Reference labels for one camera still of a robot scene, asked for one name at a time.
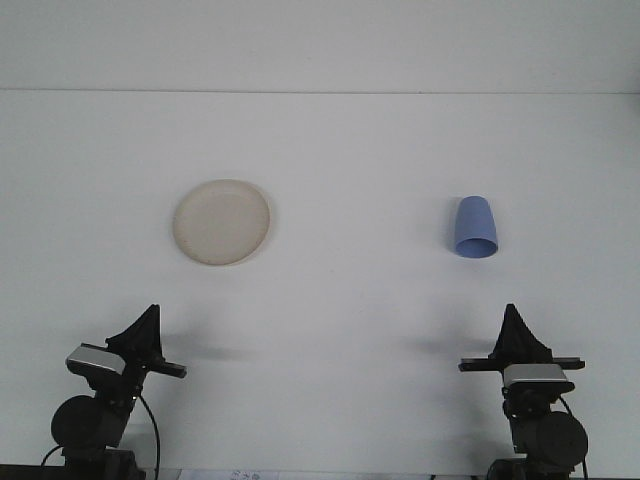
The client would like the pale blue cup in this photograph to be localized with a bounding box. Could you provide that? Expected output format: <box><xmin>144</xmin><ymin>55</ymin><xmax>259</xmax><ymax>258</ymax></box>
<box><xmin>453</xmin><ymin>195</ymin><xmax>500</xmax><ymax>260</ymax></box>

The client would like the pale round plate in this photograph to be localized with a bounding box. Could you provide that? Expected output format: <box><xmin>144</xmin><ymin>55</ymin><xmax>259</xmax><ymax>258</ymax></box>
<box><xmin>172</xmin><ymin>178</ymin><xmax>274</xmax><ymax>268</ymax></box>

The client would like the white printed paper sheet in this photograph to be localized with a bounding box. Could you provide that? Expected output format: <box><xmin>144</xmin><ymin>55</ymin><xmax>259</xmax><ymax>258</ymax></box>
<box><xmin>177</xmin><ymin>468</ymin><xmax>284</xmax><ymax>480</ymax></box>

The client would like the black base platform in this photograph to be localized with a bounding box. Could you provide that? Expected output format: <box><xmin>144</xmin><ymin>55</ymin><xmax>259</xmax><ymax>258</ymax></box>
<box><xmin>0</xmin><ymin>463</ymin><xmax>64</xmax><ymax>480</ymax></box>

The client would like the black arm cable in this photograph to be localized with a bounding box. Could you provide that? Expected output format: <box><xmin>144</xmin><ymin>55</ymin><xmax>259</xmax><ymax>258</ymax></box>
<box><xmin>560</xmin><ymin>394</ymin><xmax>589</xmax><ymax>480</ymax></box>
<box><xmin>134</xmin><ymin>393</ymin><xmax>162</xmax><ymax>479</ymax></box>

